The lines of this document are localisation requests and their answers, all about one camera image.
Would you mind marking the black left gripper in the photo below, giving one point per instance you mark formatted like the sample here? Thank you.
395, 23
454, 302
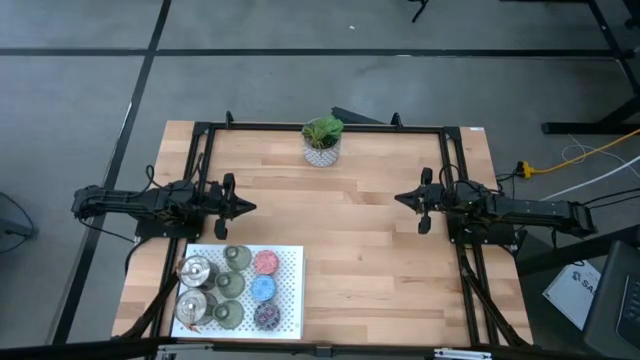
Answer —
225, 202

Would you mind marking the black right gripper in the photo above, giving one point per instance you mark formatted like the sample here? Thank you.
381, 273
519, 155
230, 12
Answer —
436, 200

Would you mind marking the green ribbed glass candle holder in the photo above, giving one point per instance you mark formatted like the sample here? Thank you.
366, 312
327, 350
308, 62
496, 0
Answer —
237, 257
229, 315
230, 285

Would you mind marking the pink patterned round tin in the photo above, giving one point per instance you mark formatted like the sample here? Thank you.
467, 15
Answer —
266, 262

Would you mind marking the clear glass jar candle holder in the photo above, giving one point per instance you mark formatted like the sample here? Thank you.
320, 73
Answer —
198, 271

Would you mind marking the blue patterned round tin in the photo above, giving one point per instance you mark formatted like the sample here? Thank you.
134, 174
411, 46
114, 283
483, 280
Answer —
263, 288

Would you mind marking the glass jar holder orange tag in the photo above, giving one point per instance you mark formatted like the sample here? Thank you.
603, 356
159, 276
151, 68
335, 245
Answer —
194, 307

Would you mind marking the purple patterned round tin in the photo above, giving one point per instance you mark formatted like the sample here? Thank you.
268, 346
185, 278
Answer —
266, 316

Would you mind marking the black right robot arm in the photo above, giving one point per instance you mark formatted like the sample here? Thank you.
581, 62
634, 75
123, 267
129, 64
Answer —
530, 207

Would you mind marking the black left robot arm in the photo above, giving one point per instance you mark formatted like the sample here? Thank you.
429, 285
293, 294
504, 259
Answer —
125, 202

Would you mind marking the plant in triangle-patterned pot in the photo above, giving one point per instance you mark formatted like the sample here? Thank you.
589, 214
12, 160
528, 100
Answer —
321, 150

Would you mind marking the white perforated metal shelf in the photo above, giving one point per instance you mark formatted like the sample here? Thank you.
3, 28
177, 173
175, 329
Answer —
290, 320

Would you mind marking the black table beam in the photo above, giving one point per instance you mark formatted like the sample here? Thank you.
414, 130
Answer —
575, 251

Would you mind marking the white printed paper box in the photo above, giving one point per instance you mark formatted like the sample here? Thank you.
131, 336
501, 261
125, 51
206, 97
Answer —
570, 295

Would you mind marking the black tripod leg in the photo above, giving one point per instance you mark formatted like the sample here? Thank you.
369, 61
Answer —
420, 10

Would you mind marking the black crossbar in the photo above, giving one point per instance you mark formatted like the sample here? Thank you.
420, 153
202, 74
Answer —
100, 347

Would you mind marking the grey chair base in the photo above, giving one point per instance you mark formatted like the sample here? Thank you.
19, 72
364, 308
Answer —
15, 230

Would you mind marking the black aluminium table frame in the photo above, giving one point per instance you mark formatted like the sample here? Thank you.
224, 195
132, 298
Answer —
260, 126

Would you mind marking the black desk frame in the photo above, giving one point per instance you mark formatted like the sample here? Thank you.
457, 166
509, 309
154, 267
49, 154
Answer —
575, 128

